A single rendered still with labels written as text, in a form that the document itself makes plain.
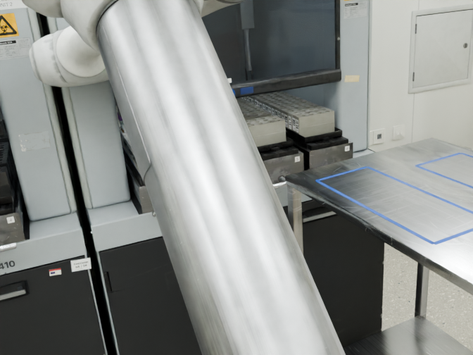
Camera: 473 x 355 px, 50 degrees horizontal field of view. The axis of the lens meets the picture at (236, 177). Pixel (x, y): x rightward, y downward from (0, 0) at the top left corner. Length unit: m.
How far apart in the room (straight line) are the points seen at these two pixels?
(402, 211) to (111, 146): 0.70
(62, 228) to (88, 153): 0.19
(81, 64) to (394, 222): 0.65
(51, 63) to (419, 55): 2.35
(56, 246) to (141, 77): 0.87
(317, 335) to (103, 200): 1.01
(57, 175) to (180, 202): 0.92
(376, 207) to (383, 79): 1.99
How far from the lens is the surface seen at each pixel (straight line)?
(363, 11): 1.49
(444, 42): 3.19
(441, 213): 1.01
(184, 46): 0.44
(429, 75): 3.16
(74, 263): 1.29
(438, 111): 3.27
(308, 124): 1.43
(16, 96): 1.25
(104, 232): 1.26
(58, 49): 1.05
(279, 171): 1.34
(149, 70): 0.43
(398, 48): 2.99
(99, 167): 1.30
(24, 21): 1.23
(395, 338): 1.56
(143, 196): 1.24
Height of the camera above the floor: 1.25
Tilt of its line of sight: 22 degrees down
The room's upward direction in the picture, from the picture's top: 5 degrees counter-clockwise
